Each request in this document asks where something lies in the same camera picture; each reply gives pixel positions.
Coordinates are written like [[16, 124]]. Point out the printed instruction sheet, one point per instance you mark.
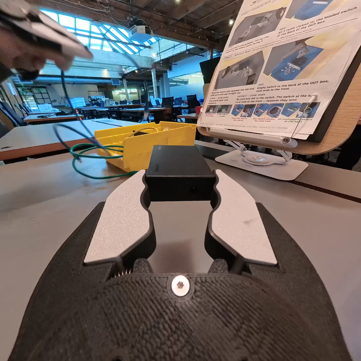
[[282, 70]]

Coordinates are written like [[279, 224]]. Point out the person's left hand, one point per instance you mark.
[[33, 56]]

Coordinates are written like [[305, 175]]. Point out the wooden edge desk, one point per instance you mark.
[[42, 135]]

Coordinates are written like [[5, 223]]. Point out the white ceiling projector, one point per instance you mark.
[[139, 33]]

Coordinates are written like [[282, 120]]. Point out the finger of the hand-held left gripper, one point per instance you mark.
[[31, 35], [62, 36]]

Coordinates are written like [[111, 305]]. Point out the black office chair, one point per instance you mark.
[[193, 103], [168, 101]]

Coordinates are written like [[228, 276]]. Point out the black network switch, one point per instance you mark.
[[177, 169]]

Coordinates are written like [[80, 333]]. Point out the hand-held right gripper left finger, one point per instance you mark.
[[121, 220]]

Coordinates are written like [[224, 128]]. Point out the wooden document stand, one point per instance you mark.
[[324, 146]]

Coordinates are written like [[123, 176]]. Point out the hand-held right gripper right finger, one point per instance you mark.
[[239, 222]]

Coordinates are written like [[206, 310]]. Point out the yellow plastic bin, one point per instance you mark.
[[158, 141]]

